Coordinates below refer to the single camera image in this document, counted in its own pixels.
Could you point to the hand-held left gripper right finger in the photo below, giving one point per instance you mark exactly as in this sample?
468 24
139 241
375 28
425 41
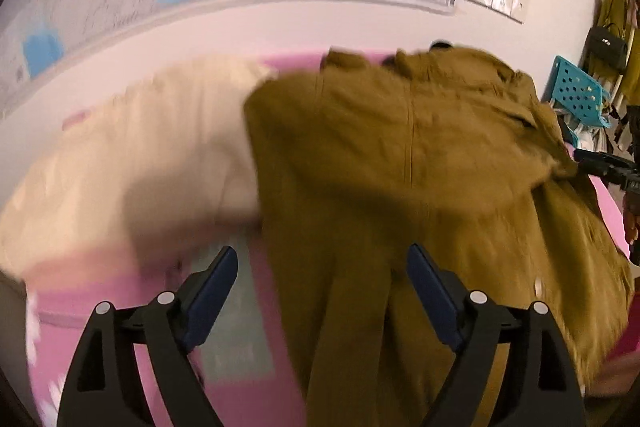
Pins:
430 297

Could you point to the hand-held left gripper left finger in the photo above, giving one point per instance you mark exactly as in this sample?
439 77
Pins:
215 292

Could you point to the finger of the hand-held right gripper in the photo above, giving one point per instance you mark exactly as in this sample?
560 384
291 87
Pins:
600 158
607 176

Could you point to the olive brown jacket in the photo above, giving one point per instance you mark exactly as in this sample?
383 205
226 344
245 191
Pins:
400 182

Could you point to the person's right hand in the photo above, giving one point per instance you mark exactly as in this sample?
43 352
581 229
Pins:
631 217

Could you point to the beige hanging cloth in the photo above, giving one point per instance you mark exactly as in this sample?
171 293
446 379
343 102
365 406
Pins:
625 117

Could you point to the blue perforated hanging basket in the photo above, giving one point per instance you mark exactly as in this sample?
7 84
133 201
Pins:
575 89

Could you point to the black handbag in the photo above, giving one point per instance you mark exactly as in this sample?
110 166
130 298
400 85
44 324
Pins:
607 47

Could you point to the pink flowered blanket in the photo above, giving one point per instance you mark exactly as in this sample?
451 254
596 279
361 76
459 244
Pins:
250 407

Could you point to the yellow hanging garment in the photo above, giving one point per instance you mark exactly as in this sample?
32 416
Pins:
612 9

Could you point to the cream garment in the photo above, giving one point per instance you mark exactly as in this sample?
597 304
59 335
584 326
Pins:
150 157

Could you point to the white wall switch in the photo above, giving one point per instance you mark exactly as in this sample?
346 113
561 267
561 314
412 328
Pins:
520 5

